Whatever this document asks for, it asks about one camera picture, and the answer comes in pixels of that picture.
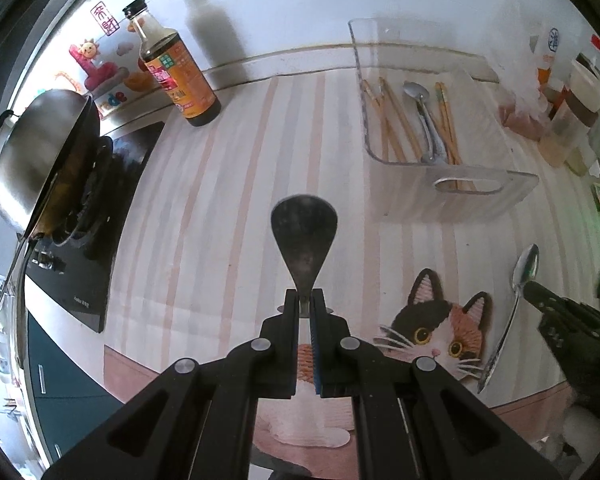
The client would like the colourful letters sticker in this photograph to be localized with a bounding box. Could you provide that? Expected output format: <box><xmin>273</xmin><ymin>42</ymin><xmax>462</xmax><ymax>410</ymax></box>
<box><xmin>94</xmin><ymin>90</ymin><xmax>131</xmax><ymax>120</ymax></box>

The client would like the small steel spoon embossed handle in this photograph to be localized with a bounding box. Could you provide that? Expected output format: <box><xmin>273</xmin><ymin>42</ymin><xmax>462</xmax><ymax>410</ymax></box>
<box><xmin>402</xmin><ymin>81</ymin><xmax>441</xmax><ymax>158</ymax></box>

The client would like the black gas stove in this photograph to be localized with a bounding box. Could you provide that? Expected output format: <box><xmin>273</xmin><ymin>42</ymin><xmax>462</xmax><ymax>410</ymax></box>
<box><xmin>22</xmin><ymin>120</ymin><xmax>167</xmax><ymax>335</ymax></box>

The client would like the clear plastic utensil bin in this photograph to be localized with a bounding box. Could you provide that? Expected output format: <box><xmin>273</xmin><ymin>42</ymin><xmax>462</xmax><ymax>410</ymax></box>
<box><xmin>348</xmin><ymin>17</ymin><xmax>540</xmax><ymax>223</ymax></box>

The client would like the clear plastic bag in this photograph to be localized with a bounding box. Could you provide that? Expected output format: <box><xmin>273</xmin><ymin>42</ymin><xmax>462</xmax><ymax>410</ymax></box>
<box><xmin>500</xmin><ymin>25</ymin><xmax>552</xmax><ymax>136</ymax></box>

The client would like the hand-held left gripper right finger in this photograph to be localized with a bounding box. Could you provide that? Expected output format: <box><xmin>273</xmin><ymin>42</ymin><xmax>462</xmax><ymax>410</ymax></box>
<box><xmin>310</xmin><ymin>287</ymin><xmax>563</xmax><ymax>480</ymax></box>

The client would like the striped cat print mat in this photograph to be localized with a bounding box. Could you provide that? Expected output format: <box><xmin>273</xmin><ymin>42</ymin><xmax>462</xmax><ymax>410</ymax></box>
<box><xmin>102</xmin><ymin>67</ymin><xmax>600</xmax><ymax>466</ymax></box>

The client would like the white bottle blue label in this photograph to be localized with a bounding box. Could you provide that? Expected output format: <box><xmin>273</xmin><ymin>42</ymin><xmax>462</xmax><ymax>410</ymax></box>
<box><xmin>542</xmin><ymin>27</ymin><xmax>564</xmax><ymax>68</ymax></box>

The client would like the large steel spoon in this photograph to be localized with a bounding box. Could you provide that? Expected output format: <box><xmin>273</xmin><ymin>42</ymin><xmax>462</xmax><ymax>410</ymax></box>
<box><xmin>271</xmin><ymin>194</ymin><xmax>340</xmax><ymax>318</ymax></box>

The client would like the lidded plastic tub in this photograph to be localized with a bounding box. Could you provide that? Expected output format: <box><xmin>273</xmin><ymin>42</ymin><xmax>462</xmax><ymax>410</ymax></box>
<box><xmin>570</xmin><ymin>55</ymin><xmax>600</xmax><ymax>127</ymax></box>

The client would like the metal spatula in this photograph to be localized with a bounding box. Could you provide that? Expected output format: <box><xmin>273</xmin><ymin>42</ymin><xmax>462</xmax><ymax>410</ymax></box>
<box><xmin>0</xmin><ymin>237</ymin><xmax>31</xmax><ymax>318</ymax></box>

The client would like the soy sauce bottle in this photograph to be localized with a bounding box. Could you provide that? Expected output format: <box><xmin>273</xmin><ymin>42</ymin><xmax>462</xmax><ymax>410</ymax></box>
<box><xmin>122</xmin><ymin>0</ymin><xmax>222</xmax><ymax>128</ymax></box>

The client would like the teal cabinet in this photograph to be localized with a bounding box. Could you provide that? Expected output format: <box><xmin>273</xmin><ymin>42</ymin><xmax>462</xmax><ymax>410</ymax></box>
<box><xmin>25</xmin><ymin>305</ymin><xmax>131</xmax><ymax>466</ymax></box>

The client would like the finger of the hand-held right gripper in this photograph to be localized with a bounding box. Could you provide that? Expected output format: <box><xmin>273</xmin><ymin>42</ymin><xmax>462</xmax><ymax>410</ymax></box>
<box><xmin>524</xmin><ymin>281</ymin><xmax>576</xmax><ymax>328</ymax></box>

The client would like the steel wok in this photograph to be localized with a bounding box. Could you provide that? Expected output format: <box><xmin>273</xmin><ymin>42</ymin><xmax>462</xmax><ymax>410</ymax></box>
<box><xmin>0</xmin><ymin>89</ymin><xmax>103</xmax><ymax>236</ymax></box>

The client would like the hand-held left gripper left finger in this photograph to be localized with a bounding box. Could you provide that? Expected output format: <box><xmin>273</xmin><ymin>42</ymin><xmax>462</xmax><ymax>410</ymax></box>
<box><xmin>40</xmin><ymin>289</ymin><xmax>301</xmax><ymax>480</ymax></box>

